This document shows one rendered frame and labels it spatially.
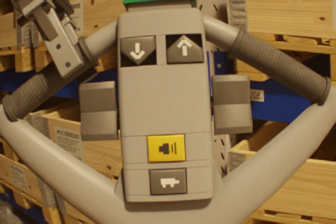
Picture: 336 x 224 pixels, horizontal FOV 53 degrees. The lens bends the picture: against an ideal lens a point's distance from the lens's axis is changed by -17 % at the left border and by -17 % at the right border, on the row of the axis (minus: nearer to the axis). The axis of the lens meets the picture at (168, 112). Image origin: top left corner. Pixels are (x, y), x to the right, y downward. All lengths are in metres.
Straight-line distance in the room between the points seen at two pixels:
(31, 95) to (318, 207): 0.96
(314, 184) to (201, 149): 0.80
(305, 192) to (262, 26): 0.52
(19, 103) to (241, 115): 0.25
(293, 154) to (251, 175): 0.05
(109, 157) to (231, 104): 1.20
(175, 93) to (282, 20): 0.73
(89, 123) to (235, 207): 0.18
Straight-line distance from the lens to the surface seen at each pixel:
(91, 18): 1.50
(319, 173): 1.14
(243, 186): 0.42
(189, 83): 0.39
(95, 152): 1.63
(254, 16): 1.12
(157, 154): 0.39
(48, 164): 0.43
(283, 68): 0.42
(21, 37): 1.95
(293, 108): 1.18
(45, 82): 0.43
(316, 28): 1.06
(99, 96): 0.41
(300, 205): 1.21
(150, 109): 0.39
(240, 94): 0.41
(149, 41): 0.40
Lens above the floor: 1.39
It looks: 14 degrees down
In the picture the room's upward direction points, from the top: 4 degrees counter-clockwise
